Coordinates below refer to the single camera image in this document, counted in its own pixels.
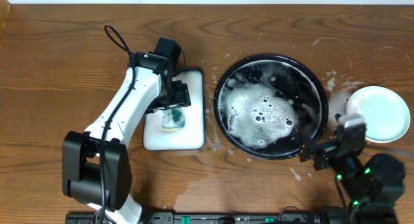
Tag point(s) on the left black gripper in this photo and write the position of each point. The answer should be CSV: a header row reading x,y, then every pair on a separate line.
x,y
178,96

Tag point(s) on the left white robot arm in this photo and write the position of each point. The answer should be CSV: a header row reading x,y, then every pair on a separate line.
x,y
95,164

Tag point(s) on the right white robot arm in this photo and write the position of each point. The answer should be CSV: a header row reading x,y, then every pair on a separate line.
x,y
373,188

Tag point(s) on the round black tray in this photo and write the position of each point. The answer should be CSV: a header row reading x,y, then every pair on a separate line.
x,y
263,101

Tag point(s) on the green foamy sponge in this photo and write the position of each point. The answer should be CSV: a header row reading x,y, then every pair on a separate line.
x,y
174,119

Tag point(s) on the black tray of soap foam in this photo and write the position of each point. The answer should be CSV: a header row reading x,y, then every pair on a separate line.
x,y
191,136

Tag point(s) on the pale green plate red stain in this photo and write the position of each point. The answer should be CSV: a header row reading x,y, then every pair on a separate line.
x,y
386,114

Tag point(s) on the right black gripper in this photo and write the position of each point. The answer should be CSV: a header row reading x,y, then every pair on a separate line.
x,y
329,150

